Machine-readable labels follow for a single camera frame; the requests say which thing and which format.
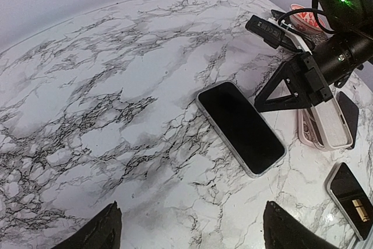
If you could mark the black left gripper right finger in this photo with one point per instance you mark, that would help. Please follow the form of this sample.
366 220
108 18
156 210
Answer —
281 230

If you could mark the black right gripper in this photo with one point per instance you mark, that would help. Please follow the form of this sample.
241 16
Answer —
294 85

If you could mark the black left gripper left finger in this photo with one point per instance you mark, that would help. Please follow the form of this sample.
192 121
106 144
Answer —
102 231

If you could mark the black phone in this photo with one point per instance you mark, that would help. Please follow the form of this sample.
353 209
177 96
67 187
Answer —
349 196
351 114
253 143

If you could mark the clear magsafe phone case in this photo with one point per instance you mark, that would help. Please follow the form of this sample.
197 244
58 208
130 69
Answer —
201 107

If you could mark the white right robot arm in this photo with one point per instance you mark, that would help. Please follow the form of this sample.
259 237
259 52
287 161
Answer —
350 44

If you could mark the pink phone case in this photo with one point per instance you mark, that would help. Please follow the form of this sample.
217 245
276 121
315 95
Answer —
308 132

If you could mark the red white patterned bowl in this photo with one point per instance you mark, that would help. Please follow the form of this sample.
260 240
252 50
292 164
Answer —
305 22

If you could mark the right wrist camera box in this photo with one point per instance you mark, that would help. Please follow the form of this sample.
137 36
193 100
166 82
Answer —
280 35

